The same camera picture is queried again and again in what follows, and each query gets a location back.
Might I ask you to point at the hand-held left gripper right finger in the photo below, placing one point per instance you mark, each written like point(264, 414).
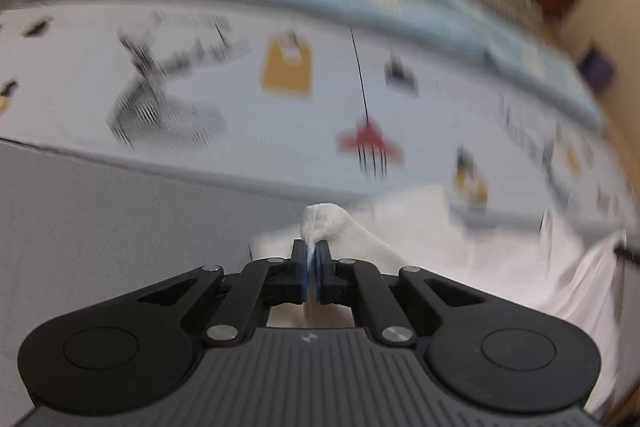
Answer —
point(320, 274)

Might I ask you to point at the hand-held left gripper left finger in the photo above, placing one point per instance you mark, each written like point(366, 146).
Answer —
point(303, 274)

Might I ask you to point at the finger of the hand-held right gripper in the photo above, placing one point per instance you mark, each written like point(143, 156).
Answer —
point(629, 252)

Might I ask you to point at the white small garment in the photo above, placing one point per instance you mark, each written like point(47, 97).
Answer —
point(450, 257)

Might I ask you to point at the printed pale bed sheet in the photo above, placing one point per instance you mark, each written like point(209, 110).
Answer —
point(250, 142)

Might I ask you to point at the grey blanket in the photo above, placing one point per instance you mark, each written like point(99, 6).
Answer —
point(100, 232)

